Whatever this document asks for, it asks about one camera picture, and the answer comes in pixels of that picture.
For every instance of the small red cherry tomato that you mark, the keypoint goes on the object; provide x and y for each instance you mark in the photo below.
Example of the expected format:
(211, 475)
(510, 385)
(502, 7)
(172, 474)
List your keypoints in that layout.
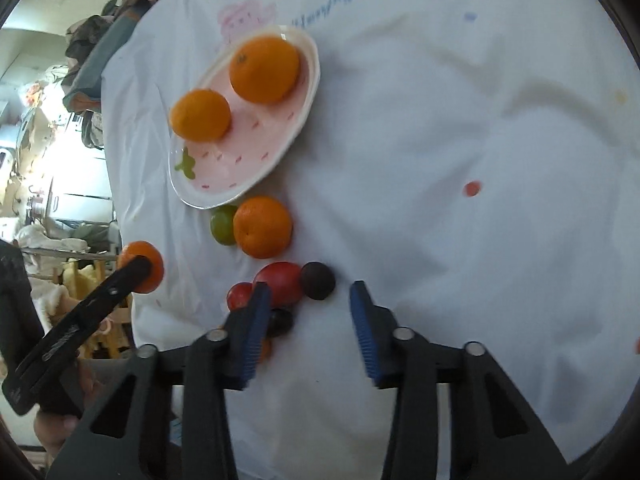
(239, 295)

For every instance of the person's left hand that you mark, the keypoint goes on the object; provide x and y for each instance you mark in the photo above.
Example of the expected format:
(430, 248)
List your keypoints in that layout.
(52, 430)

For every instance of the large red tomato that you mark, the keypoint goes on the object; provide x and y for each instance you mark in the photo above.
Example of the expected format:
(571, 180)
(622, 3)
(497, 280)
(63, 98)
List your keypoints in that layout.
(283, 279)

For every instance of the white cartoon bed sheet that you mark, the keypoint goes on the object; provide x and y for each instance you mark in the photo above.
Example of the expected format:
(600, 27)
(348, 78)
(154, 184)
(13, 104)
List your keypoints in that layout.
(475, 162)

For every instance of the pink strawberry oval plate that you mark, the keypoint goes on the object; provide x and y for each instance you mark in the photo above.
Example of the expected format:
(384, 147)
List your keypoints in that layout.
(206, 175)

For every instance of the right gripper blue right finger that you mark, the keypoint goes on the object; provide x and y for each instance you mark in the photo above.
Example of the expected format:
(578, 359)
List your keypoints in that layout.
(374, 327)

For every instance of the small mandarin orange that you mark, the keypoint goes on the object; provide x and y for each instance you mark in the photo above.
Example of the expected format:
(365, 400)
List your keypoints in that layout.
(144, 266)

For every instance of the small orange kumquat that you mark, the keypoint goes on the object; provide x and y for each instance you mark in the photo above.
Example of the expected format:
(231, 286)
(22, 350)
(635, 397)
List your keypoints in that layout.
(266, 352)

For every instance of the medium mandarin orange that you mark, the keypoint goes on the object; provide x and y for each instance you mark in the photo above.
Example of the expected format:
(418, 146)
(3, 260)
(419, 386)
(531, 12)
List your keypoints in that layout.
(262, 227)

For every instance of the green lime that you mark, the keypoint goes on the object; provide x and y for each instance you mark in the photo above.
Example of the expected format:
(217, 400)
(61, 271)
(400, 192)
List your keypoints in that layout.
(221, 224)

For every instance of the pile of clothes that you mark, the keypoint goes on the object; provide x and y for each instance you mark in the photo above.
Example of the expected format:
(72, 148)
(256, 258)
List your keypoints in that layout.
(91, 43)

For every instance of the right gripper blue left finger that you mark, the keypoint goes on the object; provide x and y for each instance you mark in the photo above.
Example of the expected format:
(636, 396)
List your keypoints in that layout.
(246, 328)

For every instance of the wooden yellow chair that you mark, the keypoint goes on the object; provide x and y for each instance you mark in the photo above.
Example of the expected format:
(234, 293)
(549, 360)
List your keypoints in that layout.
(81, 284)

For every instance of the large orange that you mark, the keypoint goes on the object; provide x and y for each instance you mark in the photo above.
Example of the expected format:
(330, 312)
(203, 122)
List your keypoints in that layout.
(201, 115)
(264, 70)

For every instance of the dark purple grape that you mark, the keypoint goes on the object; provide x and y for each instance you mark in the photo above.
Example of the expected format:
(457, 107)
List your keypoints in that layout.
(317, 280)

